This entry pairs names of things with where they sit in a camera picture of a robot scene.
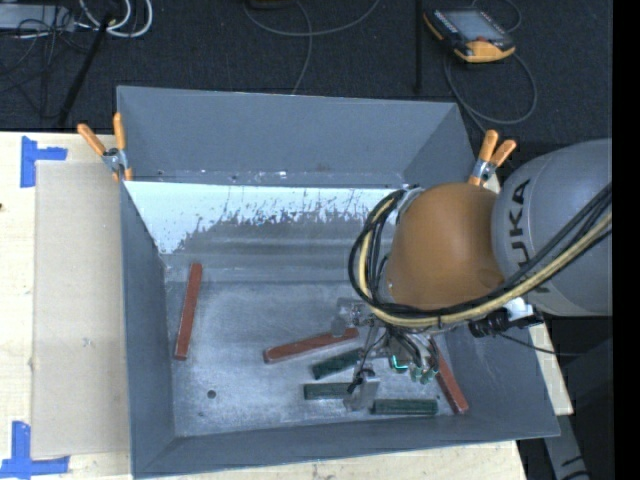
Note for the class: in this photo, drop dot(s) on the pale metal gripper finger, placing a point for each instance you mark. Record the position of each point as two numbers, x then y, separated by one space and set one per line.
365 393
339 327

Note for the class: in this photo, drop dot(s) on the dark green flat block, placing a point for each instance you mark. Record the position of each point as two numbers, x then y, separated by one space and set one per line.
405 407
335 363
325 391

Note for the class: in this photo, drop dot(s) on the red-brown flat block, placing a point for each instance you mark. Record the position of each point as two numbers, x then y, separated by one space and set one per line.
452 390
188 313
305 346

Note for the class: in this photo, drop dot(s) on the grey metal bin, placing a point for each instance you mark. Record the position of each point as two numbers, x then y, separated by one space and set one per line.
240 318

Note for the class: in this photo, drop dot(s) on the pale flat board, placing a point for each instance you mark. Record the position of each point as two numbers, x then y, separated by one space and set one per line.
75 293

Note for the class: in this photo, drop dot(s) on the black cylinder on white bracket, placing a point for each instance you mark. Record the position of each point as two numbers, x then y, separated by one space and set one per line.
492 322

